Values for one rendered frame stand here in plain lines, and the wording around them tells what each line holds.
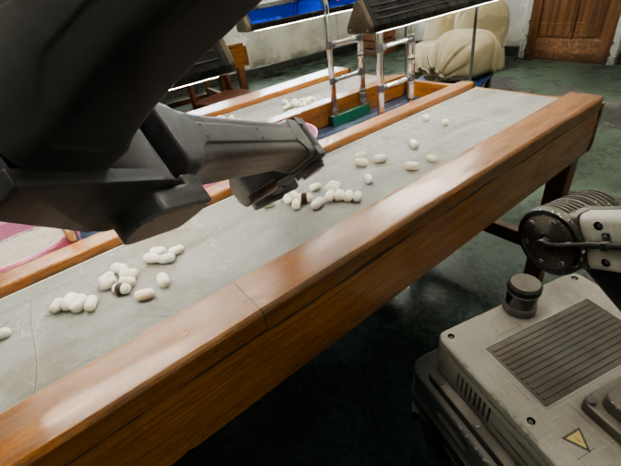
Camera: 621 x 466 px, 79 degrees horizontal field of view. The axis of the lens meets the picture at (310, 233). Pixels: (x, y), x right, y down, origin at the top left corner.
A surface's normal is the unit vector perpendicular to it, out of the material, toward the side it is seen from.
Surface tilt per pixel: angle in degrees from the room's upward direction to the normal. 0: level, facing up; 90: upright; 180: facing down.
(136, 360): 0
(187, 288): 0
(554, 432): 0
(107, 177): 61
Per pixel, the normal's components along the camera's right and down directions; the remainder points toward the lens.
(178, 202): 0.76, -0.53
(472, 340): -0.13, -0.82
